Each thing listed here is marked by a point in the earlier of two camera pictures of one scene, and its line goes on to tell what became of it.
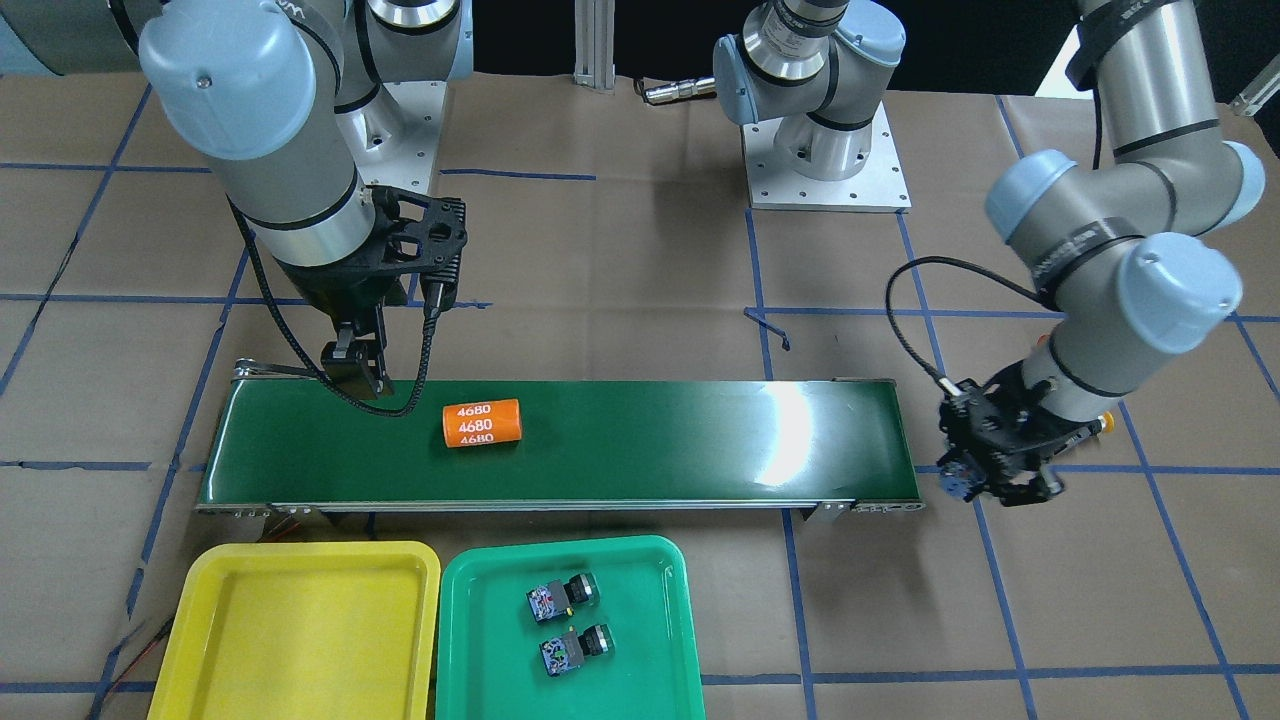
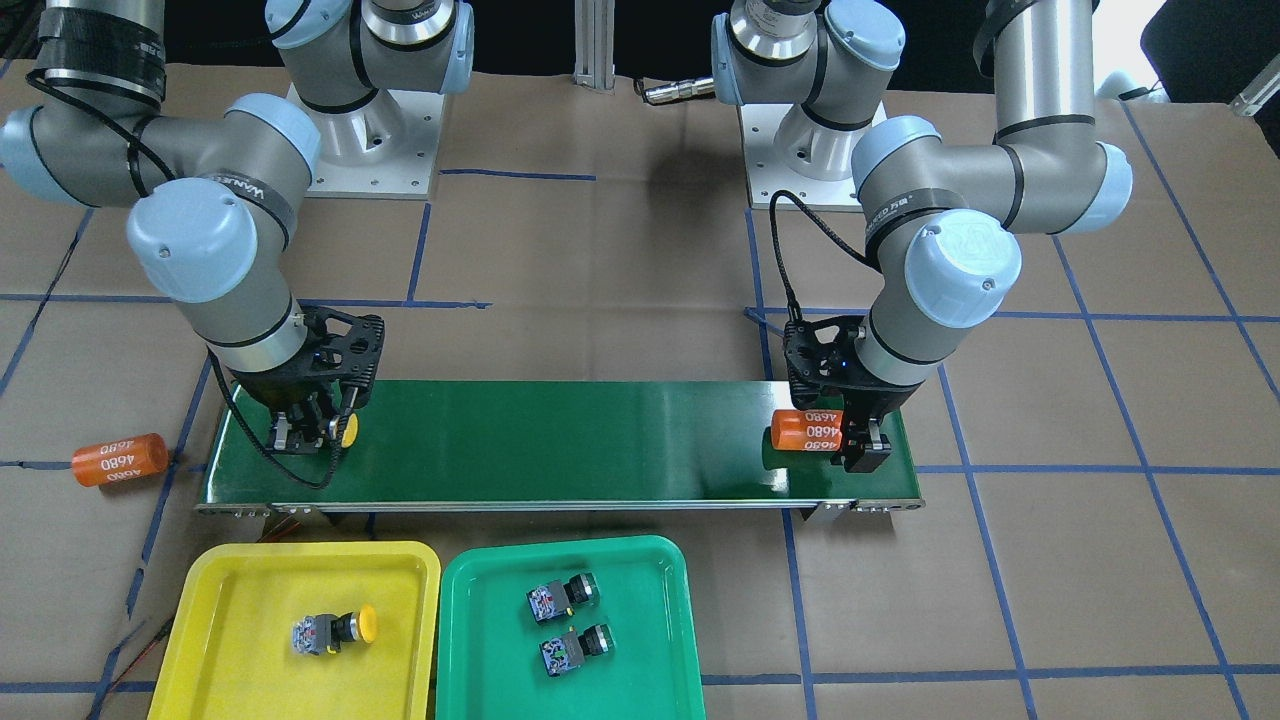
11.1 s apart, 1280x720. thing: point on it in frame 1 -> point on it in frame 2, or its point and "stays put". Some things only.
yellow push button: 962,477 -> 323,633
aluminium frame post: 594,36 stays put
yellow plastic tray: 301,630 stays put
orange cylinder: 482,422 -> 122,459
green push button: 556,599 stays put
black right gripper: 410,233 -> 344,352
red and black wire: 132,664 stays put
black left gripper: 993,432 -> 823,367
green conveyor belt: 292,443 stays put
